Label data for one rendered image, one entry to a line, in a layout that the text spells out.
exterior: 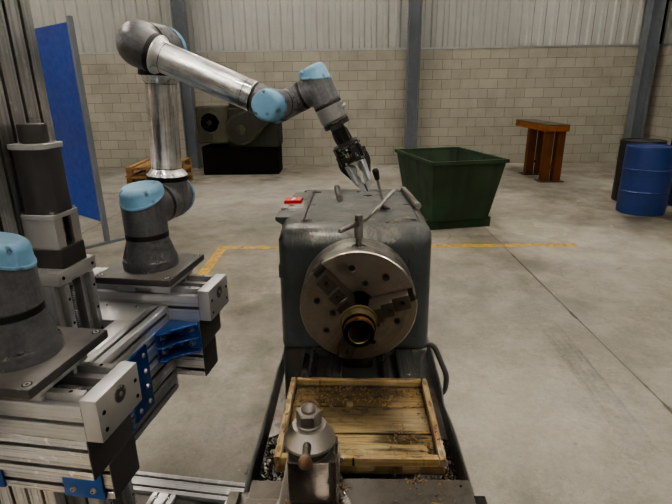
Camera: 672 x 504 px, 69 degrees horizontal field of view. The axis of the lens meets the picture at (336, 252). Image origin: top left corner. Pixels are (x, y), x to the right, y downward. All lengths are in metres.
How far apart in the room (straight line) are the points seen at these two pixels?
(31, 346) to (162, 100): 0.75
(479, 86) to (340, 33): 3.18
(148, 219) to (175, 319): 0.29
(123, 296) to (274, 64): 9.95
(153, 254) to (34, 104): 0.45
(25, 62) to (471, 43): 10.61
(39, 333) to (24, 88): 0.57
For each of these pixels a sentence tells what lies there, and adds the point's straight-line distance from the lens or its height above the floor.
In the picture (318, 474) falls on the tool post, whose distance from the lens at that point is 0.81.
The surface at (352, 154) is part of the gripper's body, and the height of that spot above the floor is 1.47.
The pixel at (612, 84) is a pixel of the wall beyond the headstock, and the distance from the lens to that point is 12.52.
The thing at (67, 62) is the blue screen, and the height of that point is 1.93.
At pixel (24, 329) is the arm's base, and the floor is 1.23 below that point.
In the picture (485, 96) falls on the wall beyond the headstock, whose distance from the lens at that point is 11.53.
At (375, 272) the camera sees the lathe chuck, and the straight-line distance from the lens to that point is 1.27.
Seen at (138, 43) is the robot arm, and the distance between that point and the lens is 1.35.
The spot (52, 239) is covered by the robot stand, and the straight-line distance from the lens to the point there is 1.26.
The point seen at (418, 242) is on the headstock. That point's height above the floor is 1.21.
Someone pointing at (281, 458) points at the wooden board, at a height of 0.90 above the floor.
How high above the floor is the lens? 1.63
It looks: 19 degrees down
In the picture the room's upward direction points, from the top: 1 degrees counter-clockwise
